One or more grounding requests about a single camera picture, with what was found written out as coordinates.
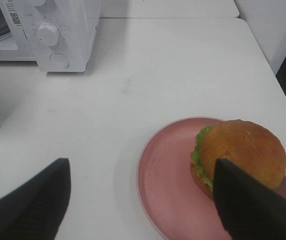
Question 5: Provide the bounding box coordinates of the pink round plate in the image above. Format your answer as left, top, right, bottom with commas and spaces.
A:
136, 117, 286, 240

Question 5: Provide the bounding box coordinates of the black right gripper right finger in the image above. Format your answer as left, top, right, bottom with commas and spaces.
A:
213, 158, 286, 240

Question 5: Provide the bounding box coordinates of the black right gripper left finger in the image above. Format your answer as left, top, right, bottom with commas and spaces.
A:
0, 158, 71, 240

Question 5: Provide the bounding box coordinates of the white microwave oven body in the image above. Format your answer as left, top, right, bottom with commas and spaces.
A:
0, 0, 103, 72

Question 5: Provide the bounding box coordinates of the white warning label sticker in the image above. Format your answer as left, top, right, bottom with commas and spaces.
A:
4, 0, 22, 27

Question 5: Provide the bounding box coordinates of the burger with lettuce and cheese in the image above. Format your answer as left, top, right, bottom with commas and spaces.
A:
189, 119, 286, 199

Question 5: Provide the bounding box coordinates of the white timer knob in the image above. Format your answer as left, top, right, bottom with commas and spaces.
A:
36, 22, 64, 47

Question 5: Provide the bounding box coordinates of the round white door button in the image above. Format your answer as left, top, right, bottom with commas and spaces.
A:
49, 53, 69, 68

